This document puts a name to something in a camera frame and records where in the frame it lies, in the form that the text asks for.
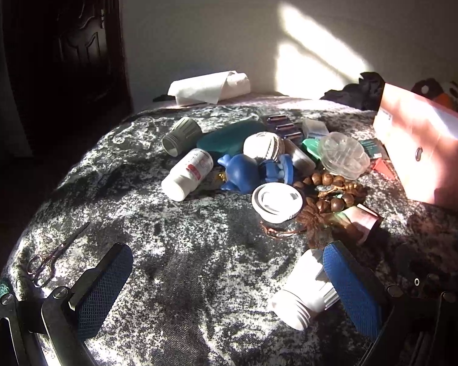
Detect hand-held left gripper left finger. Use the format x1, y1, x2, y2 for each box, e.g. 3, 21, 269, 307
0, 243, 134, 366

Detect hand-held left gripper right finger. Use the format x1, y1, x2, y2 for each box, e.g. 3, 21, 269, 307
322, 240, 458, 366

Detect clear plastic flower-shaped container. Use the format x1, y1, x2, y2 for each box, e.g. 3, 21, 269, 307
317, 131, 371, 181

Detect white threaded plastic bottle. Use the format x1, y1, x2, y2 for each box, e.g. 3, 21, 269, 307
267, 249, 340, 332

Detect small metal scissors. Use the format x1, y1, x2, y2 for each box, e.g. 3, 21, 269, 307
26, 221, 91, 288

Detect small pink packet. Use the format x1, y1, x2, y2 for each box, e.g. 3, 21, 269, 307
341, 203, 383, 245

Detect brown tassel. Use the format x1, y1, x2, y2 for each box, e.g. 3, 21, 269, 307
296, 205, 348, 250

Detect grey mottled blanket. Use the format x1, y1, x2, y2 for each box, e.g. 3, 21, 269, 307
0, 91, 458, 366

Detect copper bangle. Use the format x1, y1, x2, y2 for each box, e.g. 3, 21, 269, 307
260, 221, 308, 239

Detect white round plastic lid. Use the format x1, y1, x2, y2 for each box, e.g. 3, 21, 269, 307
251, 182, 304, 224

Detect small red packet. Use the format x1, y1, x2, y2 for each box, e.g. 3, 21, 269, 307
371, 158, 397, 181

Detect blue and white toy figure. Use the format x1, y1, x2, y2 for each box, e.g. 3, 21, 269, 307
258, 154, 294, 186

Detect white pill bottle red label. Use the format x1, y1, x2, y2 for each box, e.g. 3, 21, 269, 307
161, 148, 214, 202

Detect small clear rectangular box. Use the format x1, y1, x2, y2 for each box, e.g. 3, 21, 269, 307
283, 139, 317, 176

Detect teal card packet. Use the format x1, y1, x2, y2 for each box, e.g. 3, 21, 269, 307
359, 138, 389, 160

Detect green plastic cap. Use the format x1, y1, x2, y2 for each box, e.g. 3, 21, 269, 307
301, 139, 323, 163

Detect pink cardboard box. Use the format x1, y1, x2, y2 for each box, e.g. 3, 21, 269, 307
373, 82, 458, 207

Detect blue whale toy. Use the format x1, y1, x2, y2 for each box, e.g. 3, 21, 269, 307
217, 154, 261, 193

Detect small white plastic box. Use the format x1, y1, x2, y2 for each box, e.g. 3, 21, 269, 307
301, 118, 331, 140

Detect grey ribbed cup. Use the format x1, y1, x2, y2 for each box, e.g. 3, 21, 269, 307
161, 117, 203, 157

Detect pack of batteries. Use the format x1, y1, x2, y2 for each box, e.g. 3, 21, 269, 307
260, 113, 304, 142

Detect teal glasses case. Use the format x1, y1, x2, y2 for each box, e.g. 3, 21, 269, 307
196, 120, 267, 158

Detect dark crumpled cloth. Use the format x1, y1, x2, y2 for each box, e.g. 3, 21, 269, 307
320, 72, 385, 112

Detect colourful plush toy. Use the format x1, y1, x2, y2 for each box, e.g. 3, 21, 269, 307
410, 78, 458, 115

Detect white tissue paper roll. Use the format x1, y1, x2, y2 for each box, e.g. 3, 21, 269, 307
167, 70, 251, 106

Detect dark wooden door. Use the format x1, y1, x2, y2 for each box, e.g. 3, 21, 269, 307
2, 0, 133, 149

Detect wooden bead bracelet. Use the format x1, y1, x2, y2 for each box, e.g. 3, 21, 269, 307
293, 172, 369, 214

